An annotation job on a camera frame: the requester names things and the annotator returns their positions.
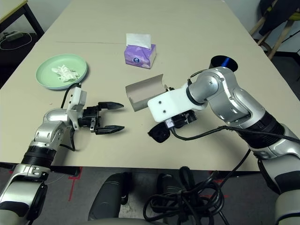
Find dark grey robot right leg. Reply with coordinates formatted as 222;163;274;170
156;173;186;225

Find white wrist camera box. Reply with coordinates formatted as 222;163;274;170
66;87;88;131
147;84;208;128

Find grey glasses case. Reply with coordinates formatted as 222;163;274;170
125;74;166;113

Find black cup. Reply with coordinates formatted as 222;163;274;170
209;55;239;72

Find purple tissue box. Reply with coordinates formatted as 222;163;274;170
124;33;158;70

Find black cable bundle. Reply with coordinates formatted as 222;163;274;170
142;166;229;225

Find black sunglasses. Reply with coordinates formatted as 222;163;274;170
147;123;173;144

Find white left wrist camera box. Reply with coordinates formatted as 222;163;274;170
66;87;88;131

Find wooden stool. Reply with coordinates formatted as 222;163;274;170
249;14;296;60

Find beige side table black frame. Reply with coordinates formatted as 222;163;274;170
0;0;45;36

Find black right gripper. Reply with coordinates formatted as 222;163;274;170
165;84;197;129

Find light green plate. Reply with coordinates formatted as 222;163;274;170
36;53;89;91

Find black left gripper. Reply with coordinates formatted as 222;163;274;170
78;101;126;136

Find grey power strip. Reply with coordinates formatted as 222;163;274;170
2;31;24;42

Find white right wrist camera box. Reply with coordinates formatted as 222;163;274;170
147;84;208;128

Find dark grey robot left leg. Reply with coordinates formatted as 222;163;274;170
88;172;131;222

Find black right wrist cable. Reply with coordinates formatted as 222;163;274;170
167;121;300;188

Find dark grey robot leg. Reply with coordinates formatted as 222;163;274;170
156;173;186;225
88;172;131;222

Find white tissue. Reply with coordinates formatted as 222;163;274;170
51;65;80;83

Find thin white floor cable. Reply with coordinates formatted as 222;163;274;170
0;32;33;51

